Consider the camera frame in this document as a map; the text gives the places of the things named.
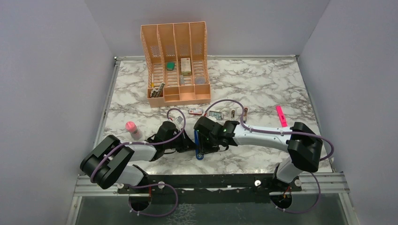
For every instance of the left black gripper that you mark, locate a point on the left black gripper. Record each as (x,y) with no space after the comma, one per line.
(187,144)

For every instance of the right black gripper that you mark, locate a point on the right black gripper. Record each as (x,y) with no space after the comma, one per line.
(203,148)

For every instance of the blue stapler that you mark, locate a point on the blue stapler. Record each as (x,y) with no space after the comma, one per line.
(199,146)

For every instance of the red white staple box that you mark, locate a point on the red white staple box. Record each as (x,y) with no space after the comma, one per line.
(195,111)

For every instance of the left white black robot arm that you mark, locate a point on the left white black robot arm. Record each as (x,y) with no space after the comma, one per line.
(107,163)

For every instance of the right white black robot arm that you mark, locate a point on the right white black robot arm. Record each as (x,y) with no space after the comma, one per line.
(299,141)

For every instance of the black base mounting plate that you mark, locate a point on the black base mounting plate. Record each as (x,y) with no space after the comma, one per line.
(204,189)

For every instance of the pink round cap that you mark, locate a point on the pink round cap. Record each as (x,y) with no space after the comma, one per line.
(133,130)

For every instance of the black white item in organizer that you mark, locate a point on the black white item in organizer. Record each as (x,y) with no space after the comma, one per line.
(156,92)

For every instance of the clear round lid in organizer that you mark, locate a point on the clear round lid in organizer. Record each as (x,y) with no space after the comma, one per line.
(200,80)

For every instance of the pink highlighter marker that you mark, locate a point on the pink highlighter marker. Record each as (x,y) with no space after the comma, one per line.
(281,116)

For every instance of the green object in organizer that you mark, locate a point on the green object in organizer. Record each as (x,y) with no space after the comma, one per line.
(170,66)

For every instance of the white green box in organizer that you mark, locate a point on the white green box in organizer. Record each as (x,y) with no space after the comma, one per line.
(185,64)

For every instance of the orange plastic desk organizer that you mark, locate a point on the orange plastic desk organizer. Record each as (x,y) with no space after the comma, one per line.
(167,42)

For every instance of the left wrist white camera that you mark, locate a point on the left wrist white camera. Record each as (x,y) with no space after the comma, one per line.
(178,121)

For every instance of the aluminium frame rail front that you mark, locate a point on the aluminium frame rail front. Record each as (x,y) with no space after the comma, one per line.
(329,183)

